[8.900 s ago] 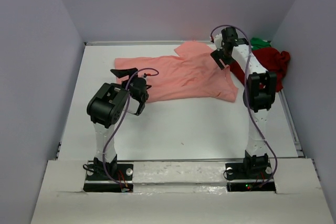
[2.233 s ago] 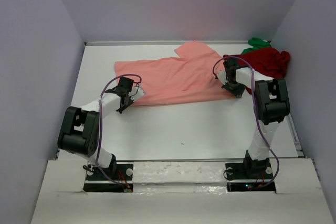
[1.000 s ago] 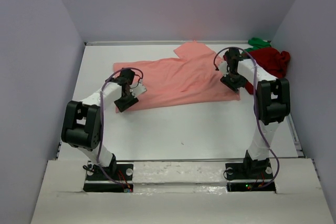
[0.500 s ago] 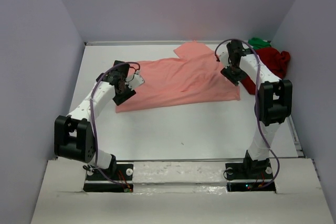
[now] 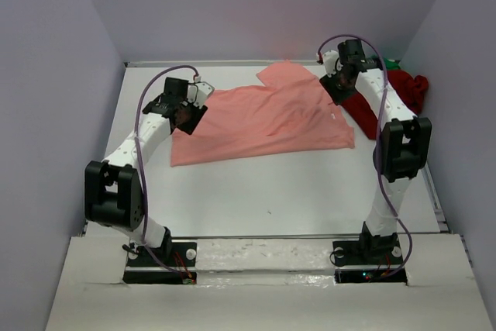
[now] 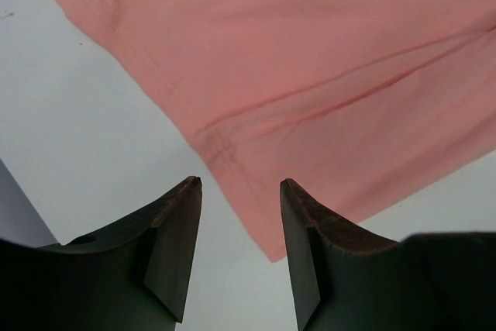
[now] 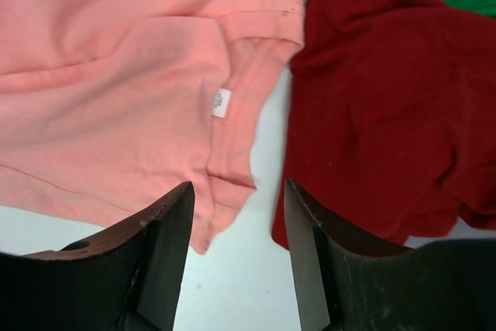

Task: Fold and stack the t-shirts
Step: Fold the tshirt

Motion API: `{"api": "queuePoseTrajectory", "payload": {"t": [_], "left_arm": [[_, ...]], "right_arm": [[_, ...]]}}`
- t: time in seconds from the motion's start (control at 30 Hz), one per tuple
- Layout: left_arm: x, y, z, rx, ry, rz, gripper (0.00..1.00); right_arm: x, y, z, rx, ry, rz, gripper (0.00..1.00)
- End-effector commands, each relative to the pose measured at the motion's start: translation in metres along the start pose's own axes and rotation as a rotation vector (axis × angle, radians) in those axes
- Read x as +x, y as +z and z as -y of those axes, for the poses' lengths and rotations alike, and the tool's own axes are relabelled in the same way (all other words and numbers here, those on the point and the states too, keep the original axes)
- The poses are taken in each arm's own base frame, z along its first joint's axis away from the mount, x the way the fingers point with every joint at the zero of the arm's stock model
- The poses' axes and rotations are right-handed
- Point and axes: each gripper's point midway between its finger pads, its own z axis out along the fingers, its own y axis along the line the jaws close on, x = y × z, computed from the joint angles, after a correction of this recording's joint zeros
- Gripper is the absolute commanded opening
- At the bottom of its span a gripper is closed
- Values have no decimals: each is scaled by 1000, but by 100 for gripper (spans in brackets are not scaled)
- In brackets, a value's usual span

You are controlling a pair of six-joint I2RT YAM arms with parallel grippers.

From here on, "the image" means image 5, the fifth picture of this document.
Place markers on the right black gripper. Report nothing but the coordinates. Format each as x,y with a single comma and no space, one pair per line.
336,88

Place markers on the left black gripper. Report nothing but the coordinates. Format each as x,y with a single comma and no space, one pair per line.
192,120

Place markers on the pink t shirt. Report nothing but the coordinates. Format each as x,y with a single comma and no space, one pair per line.
288,111

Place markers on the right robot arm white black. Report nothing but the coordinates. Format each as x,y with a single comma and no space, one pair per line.
402,141

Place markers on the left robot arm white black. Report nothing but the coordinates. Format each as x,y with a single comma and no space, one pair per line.
115,191

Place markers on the red t shirt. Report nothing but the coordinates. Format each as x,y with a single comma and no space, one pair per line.
405,97

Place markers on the green t shirt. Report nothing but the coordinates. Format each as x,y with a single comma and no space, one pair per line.
389,64

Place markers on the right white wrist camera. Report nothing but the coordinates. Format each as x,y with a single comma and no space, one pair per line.
330,61

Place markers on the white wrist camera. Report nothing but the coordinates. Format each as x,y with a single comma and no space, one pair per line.
198,93
330,61

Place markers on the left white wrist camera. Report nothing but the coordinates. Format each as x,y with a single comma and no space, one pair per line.
198,93

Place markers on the aluminium rail back edge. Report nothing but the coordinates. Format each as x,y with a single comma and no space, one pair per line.
201,63

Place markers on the aluminium rail front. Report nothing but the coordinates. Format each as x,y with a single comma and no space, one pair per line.
345,236

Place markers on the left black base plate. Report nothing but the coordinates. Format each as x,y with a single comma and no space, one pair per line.
141,268

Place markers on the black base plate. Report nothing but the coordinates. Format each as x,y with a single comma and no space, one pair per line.
141,268
354,267

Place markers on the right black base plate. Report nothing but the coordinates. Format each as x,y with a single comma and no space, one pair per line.
354,267

